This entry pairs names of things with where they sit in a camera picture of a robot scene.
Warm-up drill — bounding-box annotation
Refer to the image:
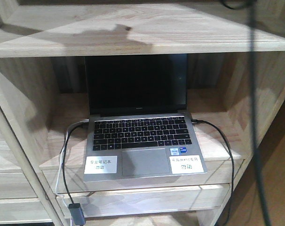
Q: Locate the black hub cable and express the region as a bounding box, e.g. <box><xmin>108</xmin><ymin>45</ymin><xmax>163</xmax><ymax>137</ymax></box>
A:
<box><xmin>62</xmin><ymin>122</ymin><xmax>89</xmax><ymax>205</ymax></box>

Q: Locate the grey usb hub adapter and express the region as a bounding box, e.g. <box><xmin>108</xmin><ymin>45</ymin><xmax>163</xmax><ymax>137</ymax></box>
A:
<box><xmin>68</xmin><ymin>203</ymin><xmax>86</xmax><ymax>226</ymax></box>

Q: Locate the black camera cable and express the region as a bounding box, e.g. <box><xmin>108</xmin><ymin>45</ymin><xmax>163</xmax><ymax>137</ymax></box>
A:
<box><xmin>219</xmin><ymin>0</ymin><xmax>272</xmax><ymax>226</ymax></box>

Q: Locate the silver laptop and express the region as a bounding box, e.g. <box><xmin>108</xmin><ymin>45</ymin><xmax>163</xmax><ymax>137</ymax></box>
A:
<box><xmin>84</xmin><ymin>54</ymin><xmax>207</xmax><ymax>182</ymax></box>

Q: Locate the black braided laptop cable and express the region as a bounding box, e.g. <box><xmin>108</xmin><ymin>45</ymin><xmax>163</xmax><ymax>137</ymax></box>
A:
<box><xmin>191</xmin><ymin>119</ymin><xmax>235</xmax><ymax>226</ymax></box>

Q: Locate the light wooden shelf unit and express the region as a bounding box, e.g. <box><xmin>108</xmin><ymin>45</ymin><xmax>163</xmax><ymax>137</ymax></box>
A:
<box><xmin>0</xmin><ymin>0</ymin><xmax>285</xmax><ymax>226</ymax></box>

